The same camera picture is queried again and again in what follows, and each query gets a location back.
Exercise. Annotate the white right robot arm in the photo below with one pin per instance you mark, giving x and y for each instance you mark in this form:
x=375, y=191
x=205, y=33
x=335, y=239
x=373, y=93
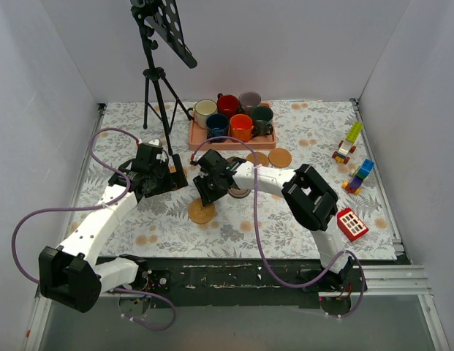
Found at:
x=311, y=200

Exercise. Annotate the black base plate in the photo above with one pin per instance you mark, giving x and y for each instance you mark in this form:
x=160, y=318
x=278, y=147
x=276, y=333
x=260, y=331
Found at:
x=189, y=282

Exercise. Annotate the dark blue mug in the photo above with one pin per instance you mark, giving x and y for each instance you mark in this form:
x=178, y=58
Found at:
x=217, y=125

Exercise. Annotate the orange mug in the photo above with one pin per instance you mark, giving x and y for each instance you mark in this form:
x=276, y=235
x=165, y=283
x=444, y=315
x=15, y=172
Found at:
x=243, y=128

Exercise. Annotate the blue green toy bricks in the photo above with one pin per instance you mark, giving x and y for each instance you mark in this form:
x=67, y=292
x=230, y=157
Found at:
x=358, y=176

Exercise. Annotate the dark green mug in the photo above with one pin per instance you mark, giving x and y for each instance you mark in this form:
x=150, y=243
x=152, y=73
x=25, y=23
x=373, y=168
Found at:
x=262, y=117

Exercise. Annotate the light wooden coaster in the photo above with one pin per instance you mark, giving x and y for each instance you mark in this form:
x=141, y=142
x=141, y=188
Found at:
x=260, y=157
x=280, y=157

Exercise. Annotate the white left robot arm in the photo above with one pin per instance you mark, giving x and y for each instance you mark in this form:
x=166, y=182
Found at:
x=70, y=273

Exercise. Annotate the pink serving tray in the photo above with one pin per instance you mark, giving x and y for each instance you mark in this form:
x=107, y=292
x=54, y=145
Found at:
x=198, y=138

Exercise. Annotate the red mug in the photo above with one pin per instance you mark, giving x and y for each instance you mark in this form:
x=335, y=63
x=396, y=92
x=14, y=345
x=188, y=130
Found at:
x=228, y=105

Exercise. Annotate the black music stand tripod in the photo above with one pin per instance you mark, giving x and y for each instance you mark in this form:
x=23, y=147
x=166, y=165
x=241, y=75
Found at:
x=162, y=18

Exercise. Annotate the dark wooden coaster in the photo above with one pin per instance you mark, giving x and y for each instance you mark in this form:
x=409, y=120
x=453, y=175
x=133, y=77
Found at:
x=239, y=193
x=232, y=159

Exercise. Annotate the cream enamel mug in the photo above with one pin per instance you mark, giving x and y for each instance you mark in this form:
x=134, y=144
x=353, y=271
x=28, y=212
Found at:
x=202, y=110

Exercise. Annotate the red toy brick window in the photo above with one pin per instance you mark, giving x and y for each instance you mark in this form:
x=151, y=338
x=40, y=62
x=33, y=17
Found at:
x=351, y=225

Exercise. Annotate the toy brick car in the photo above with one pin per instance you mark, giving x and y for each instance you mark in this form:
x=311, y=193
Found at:
x=347, y=146

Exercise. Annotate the floral table mat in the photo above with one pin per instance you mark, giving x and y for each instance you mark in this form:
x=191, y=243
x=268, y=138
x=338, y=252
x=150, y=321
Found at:
x=242, y=228

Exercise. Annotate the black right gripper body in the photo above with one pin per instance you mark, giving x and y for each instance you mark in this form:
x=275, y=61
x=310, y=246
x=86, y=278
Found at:
x=205, y=187

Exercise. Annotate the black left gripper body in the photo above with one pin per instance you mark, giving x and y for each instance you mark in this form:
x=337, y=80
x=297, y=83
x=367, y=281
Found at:
x=167, y=179

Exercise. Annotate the grey lilac mug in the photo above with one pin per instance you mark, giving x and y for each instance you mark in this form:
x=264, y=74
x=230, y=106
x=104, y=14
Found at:
x=248, y=100

